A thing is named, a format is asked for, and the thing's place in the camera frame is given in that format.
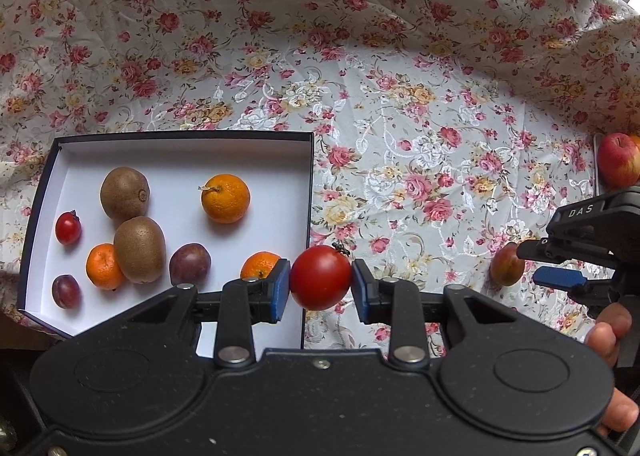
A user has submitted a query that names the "red cherry tomato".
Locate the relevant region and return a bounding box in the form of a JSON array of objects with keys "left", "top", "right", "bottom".
[{"left": 288, "top": 245, "right": 352, "bottom": 311}]

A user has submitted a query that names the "brown kiwi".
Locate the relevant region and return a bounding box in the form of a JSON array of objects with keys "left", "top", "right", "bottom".
[{"left": 114, "top": 216, "right": 166, "bottom": 283}]

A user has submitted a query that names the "small purple plum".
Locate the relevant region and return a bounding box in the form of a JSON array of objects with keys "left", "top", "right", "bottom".
[{"left": 52, "top": 275, "right": 81, "bottom": 309}]

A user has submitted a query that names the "person's right hand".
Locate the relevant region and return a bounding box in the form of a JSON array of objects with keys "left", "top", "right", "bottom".
[{"left": 585, "top": 303, "right": 639, "bottom": 436}]

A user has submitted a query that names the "large red apple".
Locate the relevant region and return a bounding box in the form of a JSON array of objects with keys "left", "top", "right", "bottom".
[{"left": 597, "top": 133, "right": 639, "bottom": 190}]

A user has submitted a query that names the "pale green tray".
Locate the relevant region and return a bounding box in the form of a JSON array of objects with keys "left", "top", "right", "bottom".
[{"left": 592, "top": 131, "right": 609, "bottom": 197}]

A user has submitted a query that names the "mandarin with stem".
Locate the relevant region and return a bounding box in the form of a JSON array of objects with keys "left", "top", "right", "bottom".
[{"left": 200, "top": 174, "right": 250, "bottom": 224}]

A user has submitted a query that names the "mandarin beside kiwi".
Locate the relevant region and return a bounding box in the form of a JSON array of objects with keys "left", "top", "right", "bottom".
[{"left": 86, "top": 243, "right": 125, "bottom": 291}]

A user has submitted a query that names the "dark box with white inside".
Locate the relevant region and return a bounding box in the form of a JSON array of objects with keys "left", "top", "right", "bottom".
[{"left": 17, "top": 131, "right": 314, "bottom": 337}]

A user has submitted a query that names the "kiwi with round end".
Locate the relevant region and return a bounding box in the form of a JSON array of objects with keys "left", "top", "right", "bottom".
[{"left": 100, "top": 167, "right": 150, "bottom": 222}]

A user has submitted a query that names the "floral tablecloth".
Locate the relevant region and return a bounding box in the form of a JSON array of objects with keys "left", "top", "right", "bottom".
[{"left": 1, "top": 0, "right": 639, "bottom": 341}]

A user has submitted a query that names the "cherry tomato in box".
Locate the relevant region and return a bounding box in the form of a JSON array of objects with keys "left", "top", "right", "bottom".
[{"left": 54, "top": 210, "right": 82, "bottom": 246}]

